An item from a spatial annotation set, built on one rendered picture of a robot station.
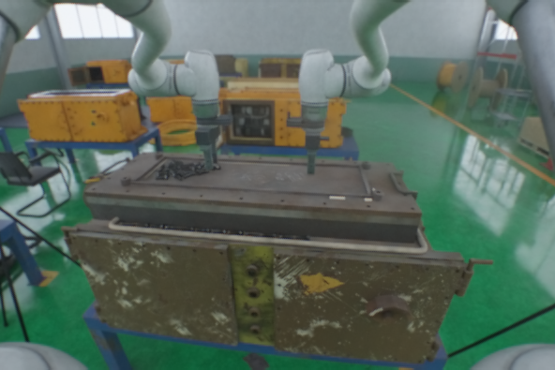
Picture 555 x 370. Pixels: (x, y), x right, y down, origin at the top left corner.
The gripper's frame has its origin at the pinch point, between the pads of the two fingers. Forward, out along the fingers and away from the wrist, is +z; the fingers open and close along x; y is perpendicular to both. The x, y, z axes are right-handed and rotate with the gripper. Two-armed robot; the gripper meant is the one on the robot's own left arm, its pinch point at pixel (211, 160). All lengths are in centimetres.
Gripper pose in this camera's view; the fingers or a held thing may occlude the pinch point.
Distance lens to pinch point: 110.7
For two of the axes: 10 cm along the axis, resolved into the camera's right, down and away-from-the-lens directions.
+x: -1.2, 4.5, -8.8
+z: 0.0, 8.9, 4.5
